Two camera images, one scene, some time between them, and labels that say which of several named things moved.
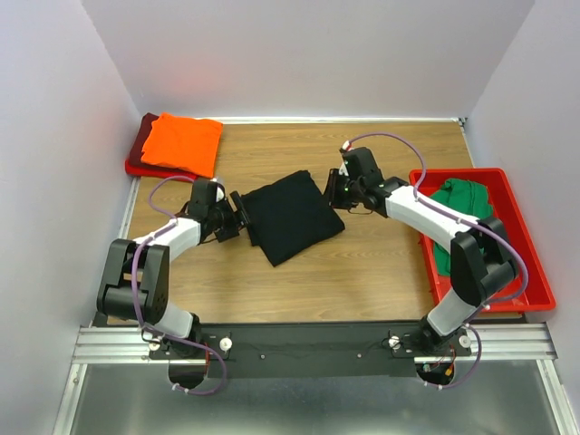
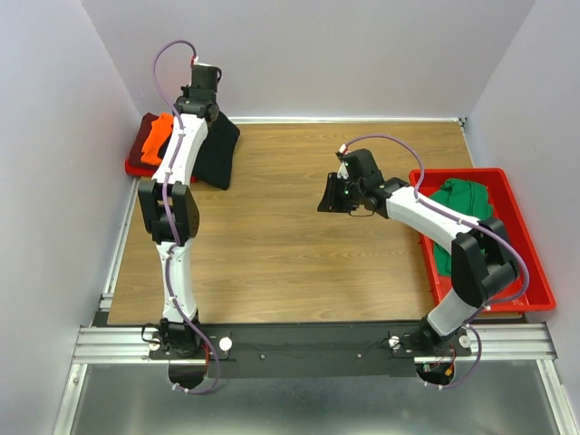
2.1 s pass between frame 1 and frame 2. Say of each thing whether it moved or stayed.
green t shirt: stayed
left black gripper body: moved
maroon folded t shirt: stayed
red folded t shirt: stayed
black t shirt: moved
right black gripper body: stayed
